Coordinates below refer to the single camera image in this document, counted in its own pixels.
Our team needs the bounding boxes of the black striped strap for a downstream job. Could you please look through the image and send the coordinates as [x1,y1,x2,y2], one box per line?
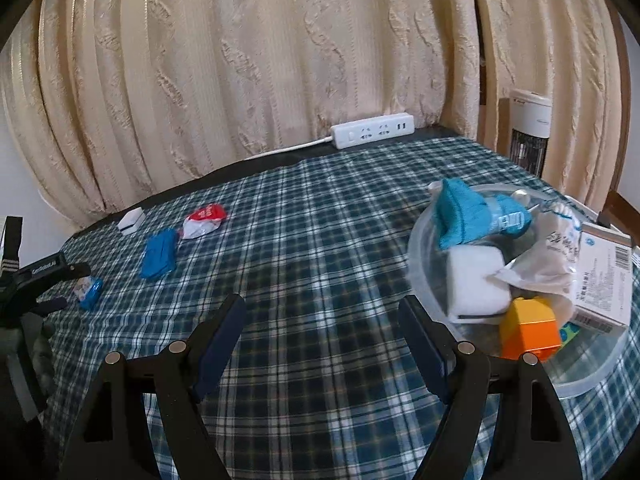
[0,216,24,281]

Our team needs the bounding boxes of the white power cable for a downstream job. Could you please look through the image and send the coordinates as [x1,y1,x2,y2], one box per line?
[245,135,335,161]

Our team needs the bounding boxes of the blue roll white label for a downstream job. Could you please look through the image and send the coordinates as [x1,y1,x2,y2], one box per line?
[487,195,533,236]

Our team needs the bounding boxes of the small blue candy packet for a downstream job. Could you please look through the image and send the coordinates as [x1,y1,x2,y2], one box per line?
[75,276,104,309]

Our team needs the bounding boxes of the orange cube box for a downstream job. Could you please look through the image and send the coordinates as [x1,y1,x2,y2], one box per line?
[499,296,562,363]

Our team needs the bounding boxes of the clear plastic container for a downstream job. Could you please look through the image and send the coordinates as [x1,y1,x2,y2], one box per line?
[406,183,638,401]

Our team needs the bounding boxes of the plaid tablecloth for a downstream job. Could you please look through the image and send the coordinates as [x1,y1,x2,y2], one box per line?
[45,137,640,480]

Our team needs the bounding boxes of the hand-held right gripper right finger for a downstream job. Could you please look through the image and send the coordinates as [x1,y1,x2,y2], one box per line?
[397,295,583,480]

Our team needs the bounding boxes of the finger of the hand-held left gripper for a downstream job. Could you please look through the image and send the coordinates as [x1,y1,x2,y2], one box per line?
[35,296,69,317]
[60,262,92,287]

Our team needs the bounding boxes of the grey medicine box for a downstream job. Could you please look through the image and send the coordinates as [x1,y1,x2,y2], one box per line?
[570,222,635,333]

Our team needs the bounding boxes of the beige curtain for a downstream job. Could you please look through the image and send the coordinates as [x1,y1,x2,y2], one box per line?
[0,0,626,226]

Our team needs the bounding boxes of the white electric heater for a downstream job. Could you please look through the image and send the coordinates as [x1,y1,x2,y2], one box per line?
[507,87,555,178]

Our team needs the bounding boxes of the teal blue packet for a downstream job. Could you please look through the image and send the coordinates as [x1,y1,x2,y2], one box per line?
[432,178,493,250]

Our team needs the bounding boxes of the blue plastic packet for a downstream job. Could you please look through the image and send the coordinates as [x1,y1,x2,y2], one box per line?
[139,228,180,280]

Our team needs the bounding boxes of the cotton swab pack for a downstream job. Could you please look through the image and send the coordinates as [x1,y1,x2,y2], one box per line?
[492,200,583,326]

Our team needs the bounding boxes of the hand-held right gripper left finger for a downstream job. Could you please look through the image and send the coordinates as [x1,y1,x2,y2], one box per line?
[60,293,247,480]

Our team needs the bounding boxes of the small white box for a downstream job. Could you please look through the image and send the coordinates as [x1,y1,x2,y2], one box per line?
[117,207,146,235]

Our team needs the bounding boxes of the red snack packet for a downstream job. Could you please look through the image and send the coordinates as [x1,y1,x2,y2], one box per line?
[181,203,228,240]

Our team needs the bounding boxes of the white power strip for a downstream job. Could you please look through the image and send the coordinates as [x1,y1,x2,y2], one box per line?
[330,114,416,151]

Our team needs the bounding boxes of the white sponge block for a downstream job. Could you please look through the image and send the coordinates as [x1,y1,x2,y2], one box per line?
[446,245,511,317]

